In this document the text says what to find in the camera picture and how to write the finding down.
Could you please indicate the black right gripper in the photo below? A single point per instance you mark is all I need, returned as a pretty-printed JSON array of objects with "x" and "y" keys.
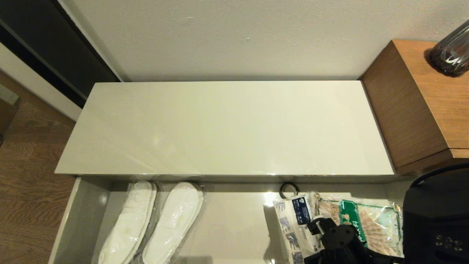
[{"x": 340, "y": 238}]

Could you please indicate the white tissue pack blue print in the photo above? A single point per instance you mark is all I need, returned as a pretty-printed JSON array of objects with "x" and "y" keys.
[{"x": 289, "y": 234}]

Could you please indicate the glossy white drawer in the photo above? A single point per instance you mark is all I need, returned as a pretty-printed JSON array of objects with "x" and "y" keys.
[{"x": 238, "y": 227}]

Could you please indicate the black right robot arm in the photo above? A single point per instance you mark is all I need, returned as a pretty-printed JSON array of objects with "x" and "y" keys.
[{"x": 436, "y": 220}]

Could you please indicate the snack bag green label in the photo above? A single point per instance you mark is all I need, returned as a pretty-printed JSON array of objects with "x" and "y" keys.
[{"x": 377, "y": 223}]

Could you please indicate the black tape roll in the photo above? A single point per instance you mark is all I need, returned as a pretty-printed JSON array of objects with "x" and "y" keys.
[{"x": 283, "y": 190}]

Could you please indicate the brown wooden side cabinet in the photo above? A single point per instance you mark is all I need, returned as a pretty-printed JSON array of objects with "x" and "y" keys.
[{"x": 406, "y": 110}]

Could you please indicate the glossy white cabinet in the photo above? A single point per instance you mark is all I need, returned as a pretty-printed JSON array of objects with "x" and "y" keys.
[{"x": 220, "y": 128}]

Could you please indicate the white slipper in plastic wrap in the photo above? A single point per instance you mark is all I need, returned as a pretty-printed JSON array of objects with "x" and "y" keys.
[
  {"x": 172, "y": 223},
  {"x": 128, "y": 227}
]

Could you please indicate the dark ribbed glass vase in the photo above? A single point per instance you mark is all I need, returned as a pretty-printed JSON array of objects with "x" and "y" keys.
[{"x": 452, "y": 53}]

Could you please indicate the black door panel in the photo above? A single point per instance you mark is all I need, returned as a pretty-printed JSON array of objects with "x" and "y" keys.
[{"x": 55, "y": 44}]

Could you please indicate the white door frame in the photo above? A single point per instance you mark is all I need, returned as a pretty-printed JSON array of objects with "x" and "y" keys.
[{"x": 36, "y": 80}]

